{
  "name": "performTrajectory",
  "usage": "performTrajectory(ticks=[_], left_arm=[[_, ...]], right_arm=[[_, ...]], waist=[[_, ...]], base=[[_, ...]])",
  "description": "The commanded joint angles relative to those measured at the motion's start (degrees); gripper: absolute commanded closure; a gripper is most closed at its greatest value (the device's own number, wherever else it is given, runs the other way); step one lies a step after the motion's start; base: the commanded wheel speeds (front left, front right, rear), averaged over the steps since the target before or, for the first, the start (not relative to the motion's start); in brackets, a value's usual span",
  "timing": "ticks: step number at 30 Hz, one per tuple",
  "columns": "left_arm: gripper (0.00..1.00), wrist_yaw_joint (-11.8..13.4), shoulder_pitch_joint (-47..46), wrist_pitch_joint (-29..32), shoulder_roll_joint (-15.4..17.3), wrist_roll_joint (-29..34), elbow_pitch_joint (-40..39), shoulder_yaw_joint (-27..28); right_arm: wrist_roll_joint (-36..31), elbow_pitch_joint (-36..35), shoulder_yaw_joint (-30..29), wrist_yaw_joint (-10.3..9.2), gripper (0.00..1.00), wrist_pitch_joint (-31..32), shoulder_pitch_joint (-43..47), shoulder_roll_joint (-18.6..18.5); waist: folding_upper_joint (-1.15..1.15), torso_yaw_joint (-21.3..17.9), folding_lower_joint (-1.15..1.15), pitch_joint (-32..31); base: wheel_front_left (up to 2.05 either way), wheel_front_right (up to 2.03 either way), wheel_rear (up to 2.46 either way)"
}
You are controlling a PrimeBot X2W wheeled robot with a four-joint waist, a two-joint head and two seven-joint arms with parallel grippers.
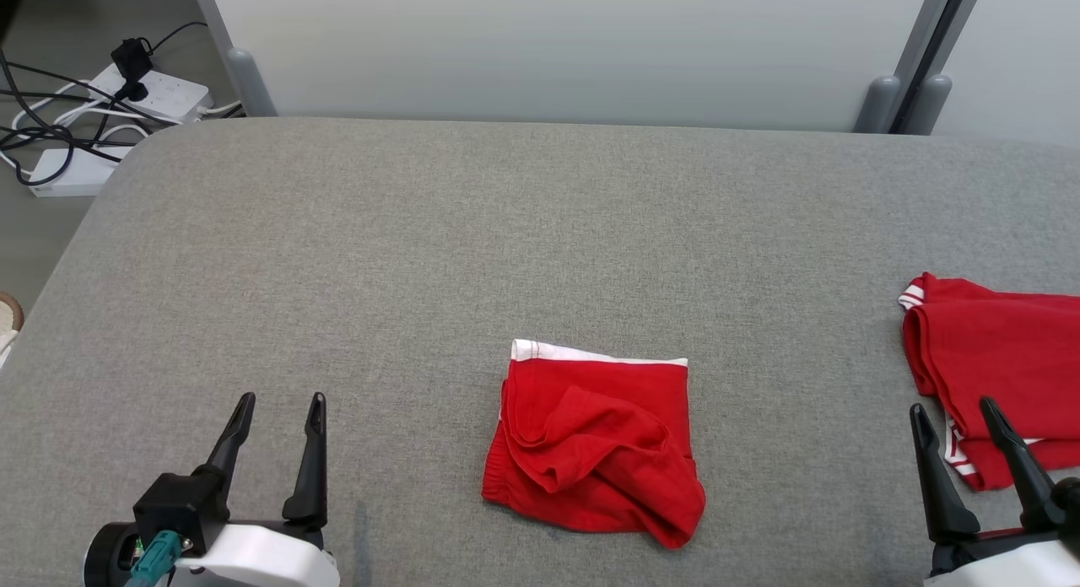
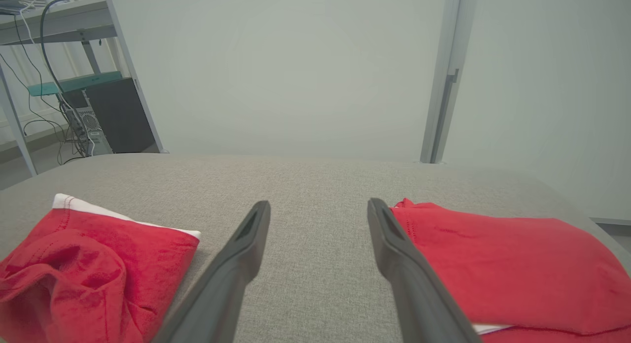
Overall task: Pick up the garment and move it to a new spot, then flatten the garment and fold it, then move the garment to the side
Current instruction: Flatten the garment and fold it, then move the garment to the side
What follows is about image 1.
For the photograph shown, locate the black plug adapter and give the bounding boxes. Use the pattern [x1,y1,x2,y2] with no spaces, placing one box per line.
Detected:
[111,36,154,82]

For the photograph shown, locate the grey partition post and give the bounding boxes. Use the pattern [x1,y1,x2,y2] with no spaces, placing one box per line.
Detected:
[903,0,988,137]
[190,0,278,118]
[854,0,963,135]

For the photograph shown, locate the white power adapter box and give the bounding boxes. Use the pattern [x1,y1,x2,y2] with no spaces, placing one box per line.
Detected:
[30,145,132,199]

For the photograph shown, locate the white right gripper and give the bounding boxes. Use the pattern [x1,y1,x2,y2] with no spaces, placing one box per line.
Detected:
[909,396,1080,587]

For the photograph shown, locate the black cable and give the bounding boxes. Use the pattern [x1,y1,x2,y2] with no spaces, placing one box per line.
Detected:
[147,21,208,53]
[0,51,183,126]
[0,121,129,188]

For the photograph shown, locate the narrow white partition panel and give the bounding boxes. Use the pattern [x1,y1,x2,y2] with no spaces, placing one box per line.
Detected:
[932,0,1080,146]

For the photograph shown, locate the wide white partition panel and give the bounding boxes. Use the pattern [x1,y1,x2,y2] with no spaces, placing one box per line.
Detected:
[207,0,939,133]

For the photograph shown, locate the teal camera cable connector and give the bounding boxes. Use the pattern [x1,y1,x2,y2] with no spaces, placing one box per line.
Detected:
[126,530,183,587]

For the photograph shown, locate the red shorts with white trim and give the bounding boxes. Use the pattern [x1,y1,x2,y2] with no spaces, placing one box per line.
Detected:
[481,339,708,551]

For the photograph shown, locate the red shirt with white trim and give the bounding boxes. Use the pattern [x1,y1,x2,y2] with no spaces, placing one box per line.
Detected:
[898,272,1080,493]

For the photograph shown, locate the white power strip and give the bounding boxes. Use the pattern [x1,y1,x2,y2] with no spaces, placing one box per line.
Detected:
[89,63,213,125]

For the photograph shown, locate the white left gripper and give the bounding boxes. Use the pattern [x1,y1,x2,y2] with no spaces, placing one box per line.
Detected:
[173,392,341,587]

